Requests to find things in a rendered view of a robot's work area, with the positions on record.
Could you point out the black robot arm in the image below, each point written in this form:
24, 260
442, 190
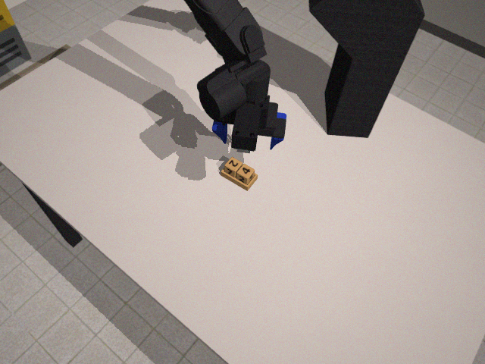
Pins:
238, 38

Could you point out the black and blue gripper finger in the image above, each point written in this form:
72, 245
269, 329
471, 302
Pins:
219, 129
275, 141

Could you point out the brown cube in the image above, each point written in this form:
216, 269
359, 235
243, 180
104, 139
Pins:
232, 166
245, 174

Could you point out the brown wooden tray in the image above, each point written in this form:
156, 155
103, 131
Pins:
239, 183

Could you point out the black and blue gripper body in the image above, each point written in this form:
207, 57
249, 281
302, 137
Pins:
275, 127

